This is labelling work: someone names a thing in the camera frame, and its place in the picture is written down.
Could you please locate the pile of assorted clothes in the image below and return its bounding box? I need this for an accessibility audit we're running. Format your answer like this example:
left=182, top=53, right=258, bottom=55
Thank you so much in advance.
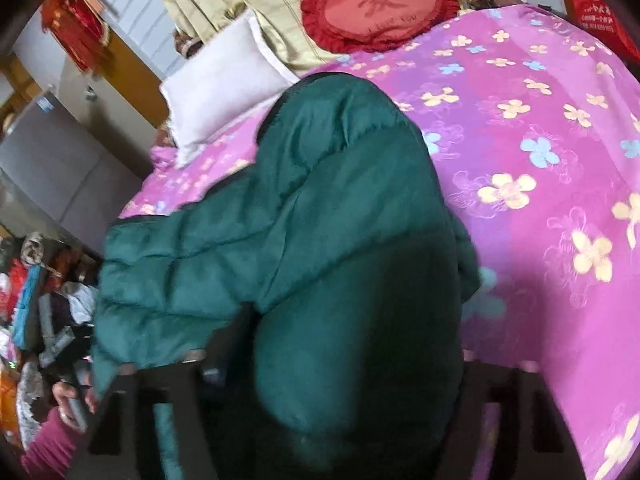
left=0, top=232, right=103, bottom=453

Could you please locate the grey refrigerator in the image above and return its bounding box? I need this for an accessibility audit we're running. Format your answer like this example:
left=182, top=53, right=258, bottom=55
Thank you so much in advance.
left=0, top=89, right=151, bottom=256

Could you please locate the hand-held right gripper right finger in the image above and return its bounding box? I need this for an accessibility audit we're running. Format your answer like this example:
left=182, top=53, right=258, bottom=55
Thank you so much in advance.
left=435, top=351, right=586, bottom=480

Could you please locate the white pillow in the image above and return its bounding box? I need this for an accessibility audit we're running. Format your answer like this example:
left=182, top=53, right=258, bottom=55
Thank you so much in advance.
left=159, top=15, right=301, bottom=168

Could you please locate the yellow wooden door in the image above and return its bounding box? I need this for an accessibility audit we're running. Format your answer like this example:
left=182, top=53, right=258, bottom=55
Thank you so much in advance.
left=65, top=25, right=167, bottom=128

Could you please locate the red heart-shaped cushion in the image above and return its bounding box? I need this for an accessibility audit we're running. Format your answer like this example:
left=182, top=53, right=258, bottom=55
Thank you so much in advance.
left=300, top=0, right=461, bottom=56

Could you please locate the person's left hand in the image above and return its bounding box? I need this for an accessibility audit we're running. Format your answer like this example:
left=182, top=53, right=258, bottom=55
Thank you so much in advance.
left=52, top=379, right=101, bottom=433

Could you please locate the red hanging knot decoration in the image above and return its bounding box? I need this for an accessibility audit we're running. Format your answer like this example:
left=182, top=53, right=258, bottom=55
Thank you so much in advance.
left=40, top=0, right=112, bottom=73

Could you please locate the red printed bag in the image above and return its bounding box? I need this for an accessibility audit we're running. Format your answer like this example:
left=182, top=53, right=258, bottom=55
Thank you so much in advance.
left=567, top=0, right=640, bottom=62

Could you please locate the person's left forearm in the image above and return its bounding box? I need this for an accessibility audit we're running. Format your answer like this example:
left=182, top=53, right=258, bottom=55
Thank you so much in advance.
left=20, top=407, right=87, bottom=480

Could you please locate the pink floral bed sheet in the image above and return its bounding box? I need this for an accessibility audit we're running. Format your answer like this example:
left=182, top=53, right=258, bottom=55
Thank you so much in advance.
left=117, top=2, right=640, bottom=480

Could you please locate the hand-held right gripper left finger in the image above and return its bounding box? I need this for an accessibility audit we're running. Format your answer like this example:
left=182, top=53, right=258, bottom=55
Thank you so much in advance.
left=67, top=309, right=257, bottom=480

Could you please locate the dark green puffer jacket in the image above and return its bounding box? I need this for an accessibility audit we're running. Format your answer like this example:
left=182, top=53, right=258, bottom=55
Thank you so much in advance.
left=90, top=72, right=482, bottom=480

